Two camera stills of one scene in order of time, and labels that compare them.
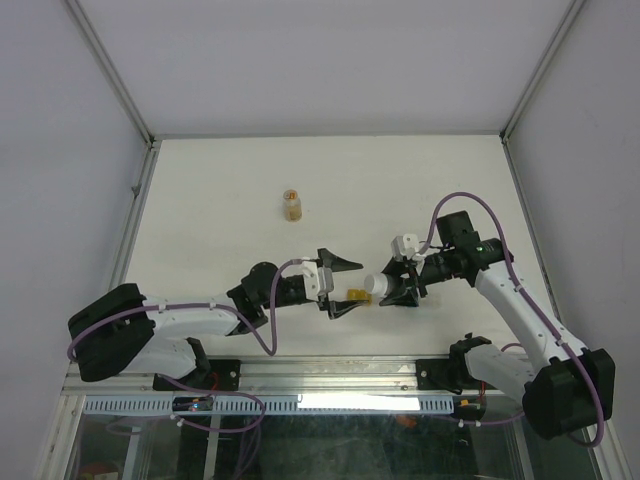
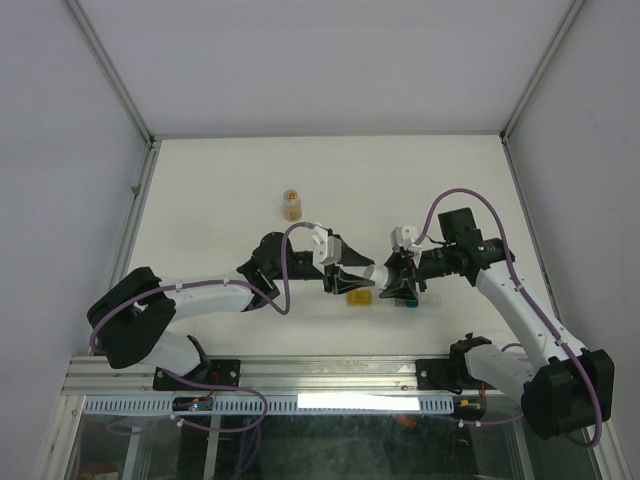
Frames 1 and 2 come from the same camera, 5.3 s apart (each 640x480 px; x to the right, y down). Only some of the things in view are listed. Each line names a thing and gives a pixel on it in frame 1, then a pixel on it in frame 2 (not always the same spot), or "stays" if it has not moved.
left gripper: (336, 307) → (341, 280)
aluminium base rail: (308, 377) stays
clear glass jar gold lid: (292, 205) stays
